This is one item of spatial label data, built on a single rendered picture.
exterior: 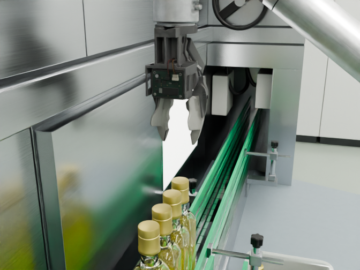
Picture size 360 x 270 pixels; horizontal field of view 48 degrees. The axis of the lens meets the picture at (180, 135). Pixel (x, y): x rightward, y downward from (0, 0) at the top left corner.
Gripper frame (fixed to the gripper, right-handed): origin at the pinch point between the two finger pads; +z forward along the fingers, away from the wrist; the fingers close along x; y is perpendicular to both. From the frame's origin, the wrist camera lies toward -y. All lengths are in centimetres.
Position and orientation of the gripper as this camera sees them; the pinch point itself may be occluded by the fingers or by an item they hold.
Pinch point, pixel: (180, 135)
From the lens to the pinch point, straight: 75.2
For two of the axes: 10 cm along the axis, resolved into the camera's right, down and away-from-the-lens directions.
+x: 9.4, 1.1, -3.3
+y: -3.4, 2.9, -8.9
